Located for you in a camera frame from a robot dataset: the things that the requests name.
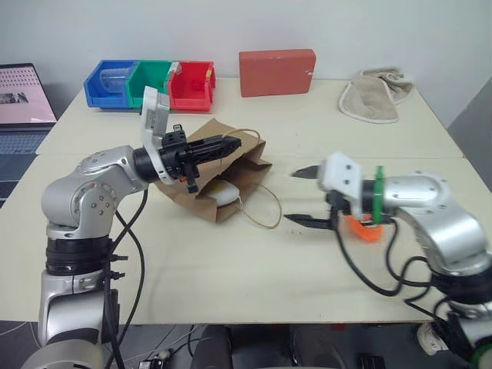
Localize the blue plastic storage bin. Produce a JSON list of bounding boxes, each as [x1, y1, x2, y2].
[[83, 59, 140, 109]]

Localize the brown paper bag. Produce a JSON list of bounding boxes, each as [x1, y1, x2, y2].
[[153, 118, 284, 231]]

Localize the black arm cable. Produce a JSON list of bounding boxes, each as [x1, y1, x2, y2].
[[102, 187, 150, 369], [333, 218, 447, 321]]

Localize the green plastic storage bin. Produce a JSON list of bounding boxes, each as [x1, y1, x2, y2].
[[126, 60, 178, 108]]

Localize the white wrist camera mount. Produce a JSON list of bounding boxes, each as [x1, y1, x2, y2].
[[316, 151, 364, 224], [138, 86, 173, 186]]

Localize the red plastic storage bin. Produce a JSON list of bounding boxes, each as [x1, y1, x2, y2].
[[167, 61, 217, 113]]

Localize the green right wrist clamp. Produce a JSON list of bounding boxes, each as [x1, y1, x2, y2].
[[372, 165, 387, 227]]

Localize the white crumpled object under table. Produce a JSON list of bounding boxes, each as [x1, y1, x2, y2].
[[417, 322, 450, 355]]

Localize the white plush toy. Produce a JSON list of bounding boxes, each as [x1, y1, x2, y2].
[[208, 183, 241, 205]]

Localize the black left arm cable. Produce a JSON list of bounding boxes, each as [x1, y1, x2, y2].
[[102, 187, 150, 369]]

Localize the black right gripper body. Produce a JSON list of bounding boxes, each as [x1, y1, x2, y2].
[[324, 190, 357, 228]]

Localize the clear plastic cup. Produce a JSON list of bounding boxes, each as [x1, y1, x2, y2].
[[100, 67, 134, 95]]

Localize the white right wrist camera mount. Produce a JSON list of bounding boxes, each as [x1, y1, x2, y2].
[[316, 151, 364, 224]]

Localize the dark rounded shapes under table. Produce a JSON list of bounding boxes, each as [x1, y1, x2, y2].
[[191, 324, 386, 369]]

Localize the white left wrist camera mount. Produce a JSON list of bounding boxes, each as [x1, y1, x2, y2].
[[138, 86, 173, 186]]

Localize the orange plush toy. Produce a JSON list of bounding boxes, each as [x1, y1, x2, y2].
[[344, 214, 384, 244]]

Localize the beige folded towel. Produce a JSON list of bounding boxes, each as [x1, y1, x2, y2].
[[337, 67, 417, 125]]

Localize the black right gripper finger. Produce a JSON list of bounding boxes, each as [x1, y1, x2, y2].
[[283, 213, 334, 230], [290, 165, 321, 180]]

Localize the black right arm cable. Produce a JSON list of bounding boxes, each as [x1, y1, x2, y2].
[[333, 218, 447, 321]]

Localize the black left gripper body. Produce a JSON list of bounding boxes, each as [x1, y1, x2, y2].
[[159, 123, 201, 195]]

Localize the red-brown rectangular block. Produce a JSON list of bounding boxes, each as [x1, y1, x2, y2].
[[238, 48, 317, 99]]

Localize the open laptop computer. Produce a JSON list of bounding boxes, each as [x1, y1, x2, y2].
[[0, 63, 58, 209]]

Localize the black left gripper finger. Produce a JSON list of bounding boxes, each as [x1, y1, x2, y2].
[[188, 135, 242, 152], [191, 146, 241, 164]]

